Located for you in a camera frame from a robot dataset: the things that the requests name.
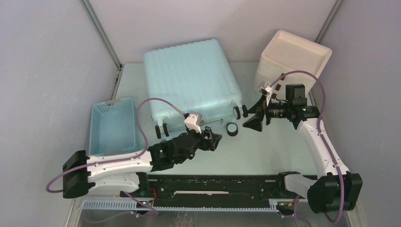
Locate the cream plastic drawer cabinet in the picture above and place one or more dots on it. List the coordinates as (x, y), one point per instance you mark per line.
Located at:
(287, 52)

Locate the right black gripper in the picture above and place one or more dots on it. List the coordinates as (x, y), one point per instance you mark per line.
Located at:
(255, 122)

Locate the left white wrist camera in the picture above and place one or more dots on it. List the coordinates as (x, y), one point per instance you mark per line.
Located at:
(192, 122)

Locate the aluminium frame rail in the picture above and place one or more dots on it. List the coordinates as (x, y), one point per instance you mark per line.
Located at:
(115, 209)

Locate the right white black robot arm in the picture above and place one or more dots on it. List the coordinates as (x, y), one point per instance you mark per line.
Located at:
(335, 188)

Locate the light blue ribbed suitcase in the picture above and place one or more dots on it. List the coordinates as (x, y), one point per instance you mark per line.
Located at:
(194, 77)

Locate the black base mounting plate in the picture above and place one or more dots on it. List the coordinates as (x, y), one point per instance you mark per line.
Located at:
(244, 192)

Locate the blue perforated plastic basket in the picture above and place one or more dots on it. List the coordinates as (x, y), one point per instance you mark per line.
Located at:
(113, 129)

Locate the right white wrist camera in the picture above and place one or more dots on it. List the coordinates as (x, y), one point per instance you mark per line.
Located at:
(266, 91)

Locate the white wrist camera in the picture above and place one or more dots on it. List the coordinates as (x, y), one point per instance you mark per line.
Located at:
(192, 122)
(266, 91)

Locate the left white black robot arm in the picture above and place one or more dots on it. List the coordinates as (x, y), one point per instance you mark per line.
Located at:
(128, 172)

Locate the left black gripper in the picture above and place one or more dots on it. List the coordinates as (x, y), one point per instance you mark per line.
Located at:
(207, 144)

